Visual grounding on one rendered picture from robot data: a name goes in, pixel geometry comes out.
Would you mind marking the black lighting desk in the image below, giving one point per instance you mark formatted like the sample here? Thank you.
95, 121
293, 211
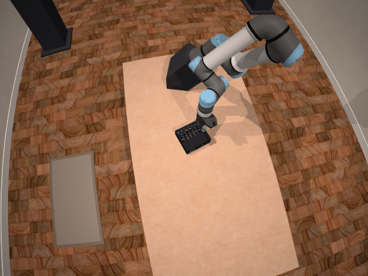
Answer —
191, 137

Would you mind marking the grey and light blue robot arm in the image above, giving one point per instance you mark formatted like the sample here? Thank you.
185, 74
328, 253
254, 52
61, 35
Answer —
282, 46

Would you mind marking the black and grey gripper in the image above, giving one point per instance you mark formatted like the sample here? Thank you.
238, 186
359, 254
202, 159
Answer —
205, 120

